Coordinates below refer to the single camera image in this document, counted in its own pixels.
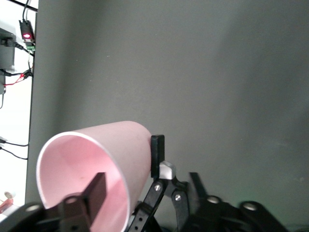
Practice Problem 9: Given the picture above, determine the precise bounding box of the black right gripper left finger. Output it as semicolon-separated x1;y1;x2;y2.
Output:
0;172;108;232

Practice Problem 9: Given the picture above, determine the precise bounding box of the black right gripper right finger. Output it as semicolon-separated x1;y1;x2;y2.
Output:
189;172;292;232

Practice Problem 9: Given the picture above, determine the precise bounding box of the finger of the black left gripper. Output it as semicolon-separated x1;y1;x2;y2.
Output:
130;134;190;232

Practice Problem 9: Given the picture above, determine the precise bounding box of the pink plastic cup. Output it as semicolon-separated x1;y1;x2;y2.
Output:
36;120;153;232

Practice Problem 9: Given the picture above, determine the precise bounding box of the pink and white small object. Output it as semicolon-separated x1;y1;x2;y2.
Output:
0;190;18;215

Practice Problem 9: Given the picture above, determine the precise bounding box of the dark grey table cloth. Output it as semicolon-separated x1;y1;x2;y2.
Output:
25;0;309;232

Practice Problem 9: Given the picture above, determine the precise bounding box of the small black box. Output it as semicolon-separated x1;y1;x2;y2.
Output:
0;73;7;95

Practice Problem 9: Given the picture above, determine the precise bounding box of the grey electronics box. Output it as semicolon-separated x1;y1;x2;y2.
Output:
0;27;15;71

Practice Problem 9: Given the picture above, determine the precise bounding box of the black adapter with red light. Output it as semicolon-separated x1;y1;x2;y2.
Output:
18;20;36;53

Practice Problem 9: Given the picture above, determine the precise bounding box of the thin black cable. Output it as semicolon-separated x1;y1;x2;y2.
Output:
0;146;28;160
0;136;29;146

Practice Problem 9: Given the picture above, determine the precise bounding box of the red wire with clips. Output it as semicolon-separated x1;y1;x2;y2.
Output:
3;70;34;87

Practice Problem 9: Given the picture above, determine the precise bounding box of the black adapter cable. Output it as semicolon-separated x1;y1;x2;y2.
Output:
22;0;32;22

